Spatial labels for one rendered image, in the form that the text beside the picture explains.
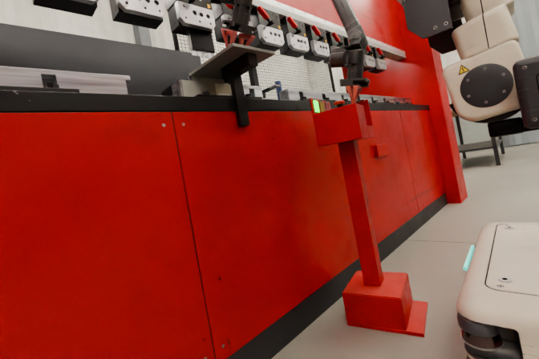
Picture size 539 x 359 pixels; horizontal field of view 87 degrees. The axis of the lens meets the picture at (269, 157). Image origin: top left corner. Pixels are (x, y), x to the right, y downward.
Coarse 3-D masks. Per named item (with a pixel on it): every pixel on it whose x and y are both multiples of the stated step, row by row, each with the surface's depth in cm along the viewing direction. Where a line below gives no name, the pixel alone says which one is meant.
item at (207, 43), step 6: (192, 30) 107; (192, 36) 107; (198, 36) 108; (204, 36) 110; (210, 36) 112; (192, 42) 106; (198, 42) 108; (204, 42) 110; (210, 42) 112; (192, 48) 106; (198, 48) 108; (204, 48) 109; (210, 48) 112; (192, 54) 107; (198, 54) 108; (204, 54) 110; (210, 54) 112
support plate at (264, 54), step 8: (232, 48) 85; (240, 48) 86; (248, 48) 88; (256, 48) 90; (216, 56) 90; (224, 56) 90; (232, 56) 91; (240, 56) 93; (264, 56) 96; (208, 64) 94; (216, 64) 96; (224, 64) 97; (192, 72) 100; (200, 72) 100; (208, 72) 102; (216, 72) 103
